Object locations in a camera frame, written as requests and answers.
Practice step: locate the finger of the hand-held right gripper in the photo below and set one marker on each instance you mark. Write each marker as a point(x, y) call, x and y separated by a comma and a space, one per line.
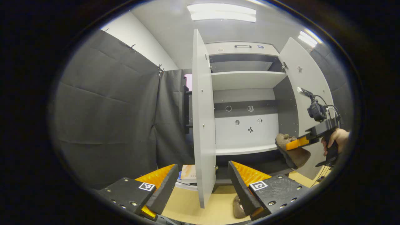
point(297, 143)

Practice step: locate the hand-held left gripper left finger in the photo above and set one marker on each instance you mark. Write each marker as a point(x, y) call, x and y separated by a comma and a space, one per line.
point(165, 187)

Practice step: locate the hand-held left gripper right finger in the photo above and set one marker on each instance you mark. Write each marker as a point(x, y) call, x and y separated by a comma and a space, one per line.
point(242, 190)

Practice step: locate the brown fuzzy shoe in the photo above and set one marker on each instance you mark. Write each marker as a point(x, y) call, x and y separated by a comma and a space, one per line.
point(239, 207)
point(297, 157)

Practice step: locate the grey shoe cabinet door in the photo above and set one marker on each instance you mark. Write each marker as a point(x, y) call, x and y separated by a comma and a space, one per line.
point(301, 78)
point(203, 125)

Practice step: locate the grey shoe cabinet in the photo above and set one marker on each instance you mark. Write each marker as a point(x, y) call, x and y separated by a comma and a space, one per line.
point(247, 79)

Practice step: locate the white book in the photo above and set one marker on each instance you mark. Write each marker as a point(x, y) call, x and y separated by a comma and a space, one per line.
point(186, 186)

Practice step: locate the small ceiling light panel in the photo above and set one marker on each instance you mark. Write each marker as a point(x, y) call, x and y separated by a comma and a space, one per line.
point(307, 38)

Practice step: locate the black backdrop cloth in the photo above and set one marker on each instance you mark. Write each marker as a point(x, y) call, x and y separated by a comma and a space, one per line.
point(109, 112)

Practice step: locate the large ceiling light panel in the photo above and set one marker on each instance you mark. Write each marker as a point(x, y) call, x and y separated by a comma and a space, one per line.
point(222, 12)

